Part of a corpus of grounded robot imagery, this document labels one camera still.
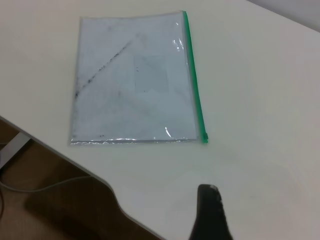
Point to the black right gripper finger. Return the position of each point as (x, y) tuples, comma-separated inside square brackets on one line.
[(207, 215)]

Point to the green zipper slider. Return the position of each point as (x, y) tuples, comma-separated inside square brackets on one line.
[(205, 138)]

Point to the clear plastic zip bag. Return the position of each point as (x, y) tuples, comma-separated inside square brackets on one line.
[(135, 82)]

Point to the white metal table leg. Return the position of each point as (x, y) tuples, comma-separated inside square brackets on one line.
[(13, 147)]

